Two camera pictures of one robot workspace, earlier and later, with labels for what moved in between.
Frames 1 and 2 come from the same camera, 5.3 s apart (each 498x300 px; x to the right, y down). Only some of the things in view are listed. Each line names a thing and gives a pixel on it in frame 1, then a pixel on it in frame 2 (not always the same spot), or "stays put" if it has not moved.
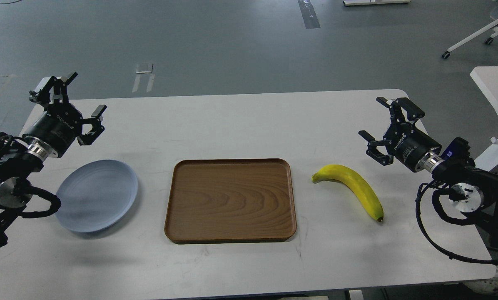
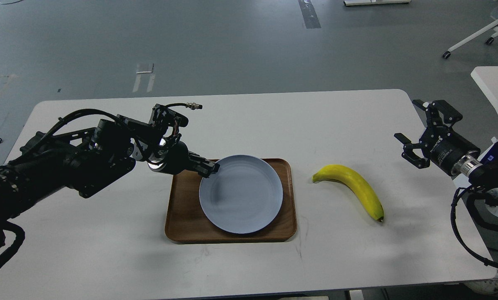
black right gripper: x=409 y=143 to x=444 y=147
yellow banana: x=356 y=182 stays put
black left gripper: x=62 y=123 to x=177 y=161
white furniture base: x=347 y=3 stays put
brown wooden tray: x=230 y=201 stays put
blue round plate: x=95 y=195 to x=244 y=196
